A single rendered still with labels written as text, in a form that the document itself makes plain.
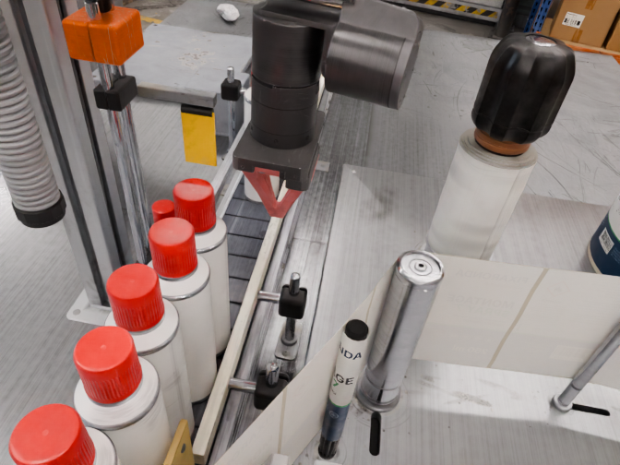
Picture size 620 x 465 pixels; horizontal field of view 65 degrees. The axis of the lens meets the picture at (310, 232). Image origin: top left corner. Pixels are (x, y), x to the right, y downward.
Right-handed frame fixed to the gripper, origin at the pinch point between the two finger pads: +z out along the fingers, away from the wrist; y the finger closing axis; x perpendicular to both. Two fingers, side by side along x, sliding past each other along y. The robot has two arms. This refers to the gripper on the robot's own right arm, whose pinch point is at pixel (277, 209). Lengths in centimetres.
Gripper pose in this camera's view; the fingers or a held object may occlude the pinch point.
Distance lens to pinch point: 49.9
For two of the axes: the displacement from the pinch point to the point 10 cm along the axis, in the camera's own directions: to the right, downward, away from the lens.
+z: -1.0, 7.3, 6.7
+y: 1.7, -6.5, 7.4
